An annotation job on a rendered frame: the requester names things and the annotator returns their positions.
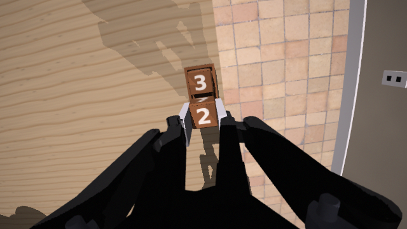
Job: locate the brown number cube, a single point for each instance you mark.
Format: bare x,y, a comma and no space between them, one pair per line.
200,81
203,112

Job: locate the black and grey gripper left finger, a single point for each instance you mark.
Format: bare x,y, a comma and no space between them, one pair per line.
132,180

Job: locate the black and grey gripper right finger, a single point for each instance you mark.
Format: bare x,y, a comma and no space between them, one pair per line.
320,198

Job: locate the brown wooden tray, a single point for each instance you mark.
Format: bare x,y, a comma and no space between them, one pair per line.
211,66

